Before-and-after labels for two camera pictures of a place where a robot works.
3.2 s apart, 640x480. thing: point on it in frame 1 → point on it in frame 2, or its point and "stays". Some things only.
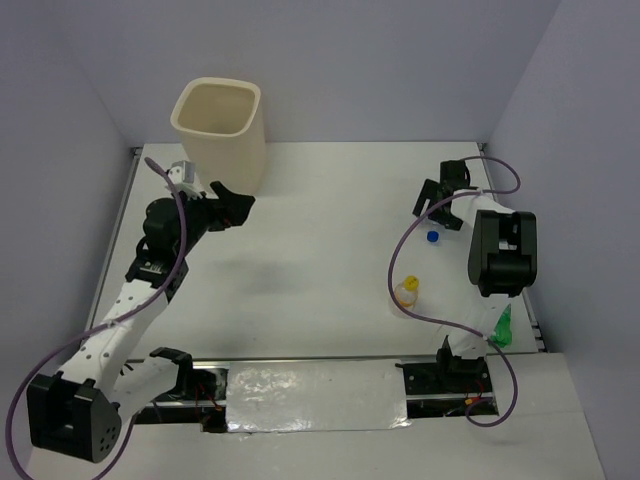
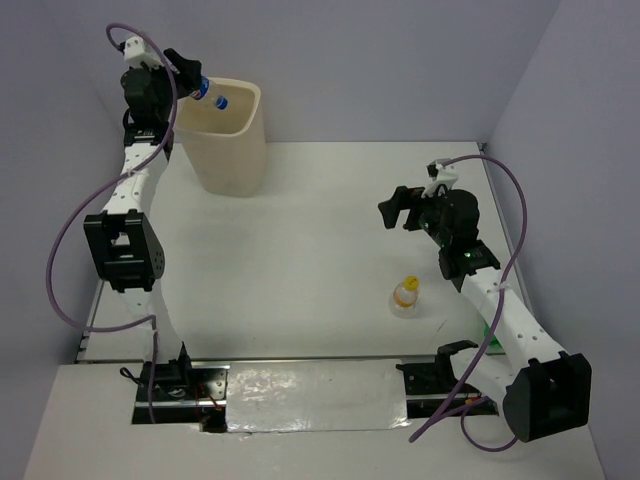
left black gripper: (230, 209) → (189, 69)
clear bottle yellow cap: (407, 292) stays
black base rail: (430, 393) stays
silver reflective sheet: (340, 395) stays
